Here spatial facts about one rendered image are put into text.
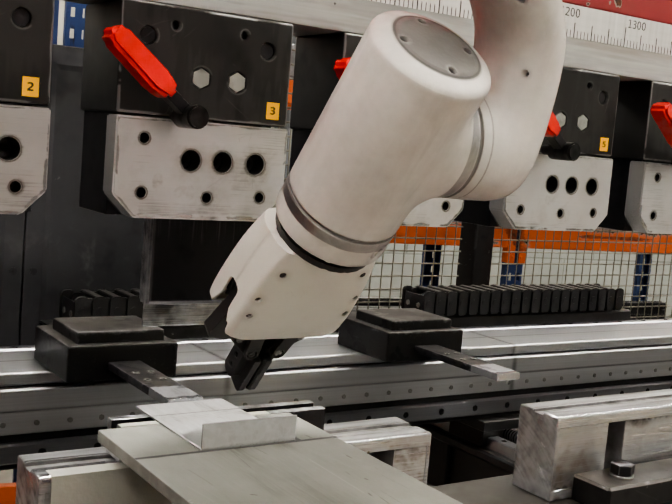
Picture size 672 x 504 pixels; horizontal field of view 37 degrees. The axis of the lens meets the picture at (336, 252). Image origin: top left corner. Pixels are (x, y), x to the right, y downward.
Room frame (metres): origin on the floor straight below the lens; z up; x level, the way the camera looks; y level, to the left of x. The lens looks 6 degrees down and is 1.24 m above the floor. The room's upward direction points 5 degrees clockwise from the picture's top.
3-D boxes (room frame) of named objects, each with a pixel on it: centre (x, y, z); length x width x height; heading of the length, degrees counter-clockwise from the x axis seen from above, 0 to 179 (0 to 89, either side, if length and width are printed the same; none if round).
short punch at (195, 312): (0.85, 0.11, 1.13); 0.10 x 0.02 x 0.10; 124
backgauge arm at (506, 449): (1.50, -0.17, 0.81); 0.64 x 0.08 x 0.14; 34
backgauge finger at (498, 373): (1.22, -0.13, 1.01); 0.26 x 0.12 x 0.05; 34
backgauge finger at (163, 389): (1.00, 0.20, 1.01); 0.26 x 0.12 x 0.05; 34
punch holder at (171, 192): (0.84, 0.13, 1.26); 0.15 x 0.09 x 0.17; 124
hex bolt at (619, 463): (1.09, -0.34, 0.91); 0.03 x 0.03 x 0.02
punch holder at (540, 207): (1.06, -0.20, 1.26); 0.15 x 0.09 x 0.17; 124
